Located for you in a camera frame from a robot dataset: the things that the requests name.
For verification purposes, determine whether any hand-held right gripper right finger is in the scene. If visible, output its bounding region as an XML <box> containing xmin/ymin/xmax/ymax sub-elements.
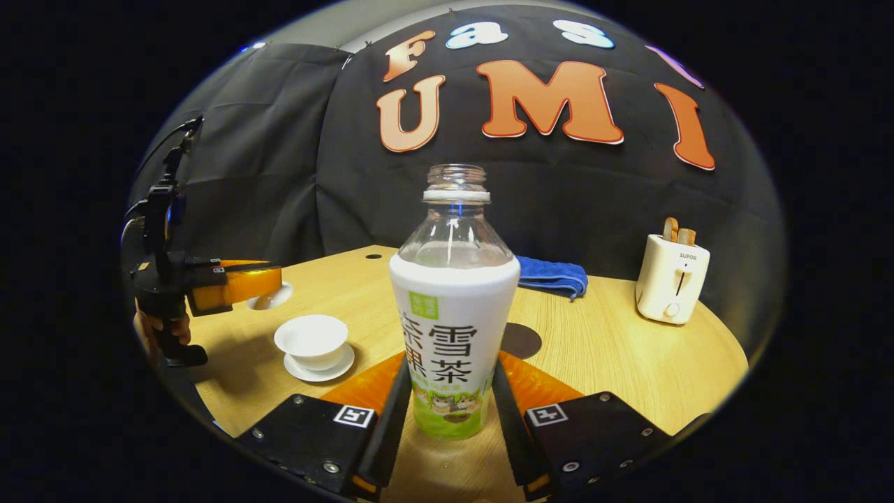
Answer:
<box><xmin>492</xmin><ymin>349</ymin><xmax>675</xmax><ymax>500</ymax></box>

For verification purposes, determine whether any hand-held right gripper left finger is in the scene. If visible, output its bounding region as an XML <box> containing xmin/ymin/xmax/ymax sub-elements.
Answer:
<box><xmin>234</xmin><ymin>351</ymin><xmax>414</xmax><ymax>500</ymax></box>

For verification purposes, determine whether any dark brown round coaster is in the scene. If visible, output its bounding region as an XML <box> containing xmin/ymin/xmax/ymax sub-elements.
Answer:
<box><xmin>499</xmin><ymin>322</ymin><xmax>543</xmax><ymax>360</ymax></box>

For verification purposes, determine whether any white teacup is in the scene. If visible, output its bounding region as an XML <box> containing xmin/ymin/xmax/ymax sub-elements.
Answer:
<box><xmin>274</xmin><ymin>314</ymin><xmax>349</xmax><ymax>372</ymax></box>

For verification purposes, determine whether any clear water bottle white label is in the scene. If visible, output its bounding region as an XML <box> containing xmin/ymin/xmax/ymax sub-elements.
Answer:
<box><xmin>388</xmin><ymin>163</ymin><xmax>521</xmax><ymax>441</ymax></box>

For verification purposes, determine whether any white saucer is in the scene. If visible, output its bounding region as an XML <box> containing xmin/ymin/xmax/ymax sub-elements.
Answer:
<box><xmin>283</xmin><ymin>342</ymin><xmax>356</xmax><ymax>383</ymax></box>

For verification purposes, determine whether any blue towel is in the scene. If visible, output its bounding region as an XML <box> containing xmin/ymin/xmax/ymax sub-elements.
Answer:
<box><xmin>515</xmin><ymin>255</ymin><xmax>589</xmax><ymax>301</ymax></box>

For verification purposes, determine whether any white toaster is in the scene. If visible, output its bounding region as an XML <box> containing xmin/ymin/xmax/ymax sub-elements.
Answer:
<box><xmin>634</xmin><ymin>234</ymin><xmax>711</xmax><ymax>326</ymax></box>

